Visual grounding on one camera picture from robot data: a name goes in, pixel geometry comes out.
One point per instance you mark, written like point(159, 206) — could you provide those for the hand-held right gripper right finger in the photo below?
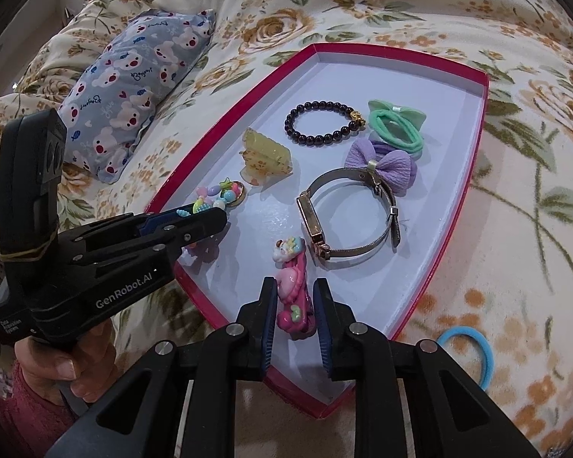
point(322, 329)

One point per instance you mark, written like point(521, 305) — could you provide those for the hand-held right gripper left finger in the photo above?
point(267, 338)

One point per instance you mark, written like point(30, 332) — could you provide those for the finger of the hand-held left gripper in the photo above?
point(191, 233)
point(164, 220)

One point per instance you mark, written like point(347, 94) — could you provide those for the pink cartoon hair clip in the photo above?
point(291, 291)

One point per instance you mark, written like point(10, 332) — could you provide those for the yellow hair claw clip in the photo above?
point(267, 155)

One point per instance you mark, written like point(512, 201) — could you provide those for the gold mesh-band watch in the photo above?
point(308, 219)

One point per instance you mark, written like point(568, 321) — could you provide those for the red shallow box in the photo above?
point(434, 200)

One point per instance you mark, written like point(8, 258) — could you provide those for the person's left forearm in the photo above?
point(19, 415)

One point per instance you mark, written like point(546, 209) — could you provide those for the person's left hand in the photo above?
point(71, 367)

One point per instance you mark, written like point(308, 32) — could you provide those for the grey bear print pillow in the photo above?
point(124, 86)

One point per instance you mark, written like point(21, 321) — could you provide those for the floral blanket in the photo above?
point(363, 9)

